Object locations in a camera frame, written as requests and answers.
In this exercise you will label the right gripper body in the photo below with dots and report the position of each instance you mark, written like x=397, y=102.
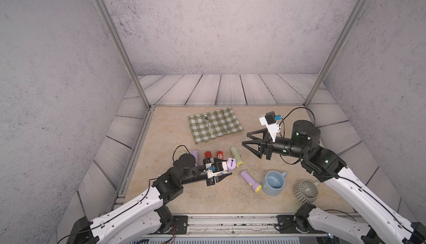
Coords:
x=268, y=147

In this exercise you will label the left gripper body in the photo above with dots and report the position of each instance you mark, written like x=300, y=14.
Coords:
x=210, y=182

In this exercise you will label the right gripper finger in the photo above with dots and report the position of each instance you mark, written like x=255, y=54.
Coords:
x=256, y=147
x=260, y=134

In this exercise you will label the purple flashlight bottom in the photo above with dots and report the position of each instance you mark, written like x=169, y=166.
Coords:
x=230, y=165

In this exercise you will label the purple flashlight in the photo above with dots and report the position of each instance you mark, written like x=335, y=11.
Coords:
x=195, y=154
x=230, y=165
x=255, y=185

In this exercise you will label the green flashlight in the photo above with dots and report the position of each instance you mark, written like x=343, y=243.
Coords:
x=236, y=156

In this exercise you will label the red flashlight with logo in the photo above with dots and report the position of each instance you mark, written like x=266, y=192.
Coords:
x=220, y=155

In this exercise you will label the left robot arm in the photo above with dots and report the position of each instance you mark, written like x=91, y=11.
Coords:
x=148, y=212

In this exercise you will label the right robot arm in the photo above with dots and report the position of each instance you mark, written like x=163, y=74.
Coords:
x=382, y=224

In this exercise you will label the blue mug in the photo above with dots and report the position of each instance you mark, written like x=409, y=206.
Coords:
x=273, y=183

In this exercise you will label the green checkered cloth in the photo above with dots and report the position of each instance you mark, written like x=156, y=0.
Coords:
x=223, y=122

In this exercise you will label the metal spoon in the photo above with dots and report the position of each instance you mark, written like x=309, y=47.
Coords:
x=206, y=119

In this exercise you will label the grey ribbed bowl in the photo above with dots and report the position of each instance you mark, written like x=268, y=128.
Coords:
x=306, y=191

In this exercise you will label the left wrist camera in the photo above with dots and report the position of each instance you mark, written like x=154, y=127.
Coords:
x=216, y=169

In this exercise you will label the metal base rail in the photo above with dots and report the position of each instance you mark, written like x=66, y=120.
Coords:
x=259, y=229

